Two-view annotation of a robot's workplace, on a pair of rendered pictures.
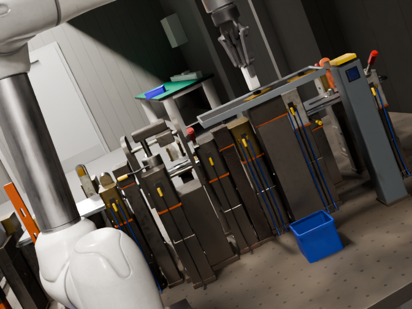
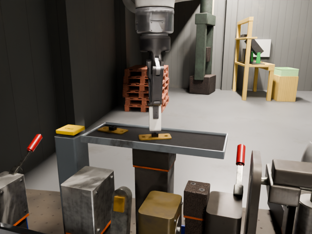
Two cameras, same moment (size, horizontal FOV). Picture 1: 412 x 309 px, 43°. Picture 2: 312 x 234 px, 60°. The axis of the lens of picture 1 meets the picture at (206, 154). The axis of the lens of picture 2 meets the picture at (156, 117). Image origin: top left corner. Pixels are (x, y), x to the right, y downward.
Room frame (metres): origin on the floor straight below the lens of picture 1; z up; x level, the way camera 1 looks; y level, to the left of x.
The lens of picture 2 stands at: (2.12, 0.03, 1.39)
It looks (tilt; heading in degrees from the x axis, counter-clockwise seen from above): 15 degrees down; 200
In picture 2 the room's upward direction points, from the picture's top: straight up
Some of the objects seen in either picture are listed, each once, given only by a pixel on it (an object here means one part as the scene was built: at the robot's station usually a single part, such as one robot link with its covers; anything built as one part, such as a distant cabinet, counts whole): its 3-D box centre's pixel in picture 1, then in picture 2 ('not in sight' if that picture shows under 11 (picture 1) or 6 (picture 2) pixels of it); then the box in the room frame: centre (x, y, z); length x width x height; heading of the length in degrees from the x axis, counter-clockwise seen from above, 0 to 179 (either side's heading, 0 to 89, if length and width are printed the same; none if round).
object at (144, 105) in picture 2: not in sight; (147, 86); (-3.72, -2.27, 0.46); 1.28 x 0.89 x 0.91; 11
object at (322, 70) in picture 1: (259, 95); (154, 137); (1.48, -0.21, 1.16); 0.37 x 0.14 x 0.02; 92
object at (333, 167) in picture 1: (319, 146); not in sight; (1.82, -0.38, 0.84); 0.12 x 0.05 x 0.29; 2
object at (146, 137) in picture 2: (257, 92); (154, 135); (1.49, -0.20, 1.17); 0.08 x 0.04 x 0.01; 117
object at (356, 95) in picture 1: (370, 133); (76, 200); (1.49, -0.47, 0.92); 0.08 x 0.08 x 0.44; 2
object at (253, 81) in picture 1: (251, 76); not in sight; (1.48, -0.21, 1.21); 0.03 x 0.01 x 0.07; 117
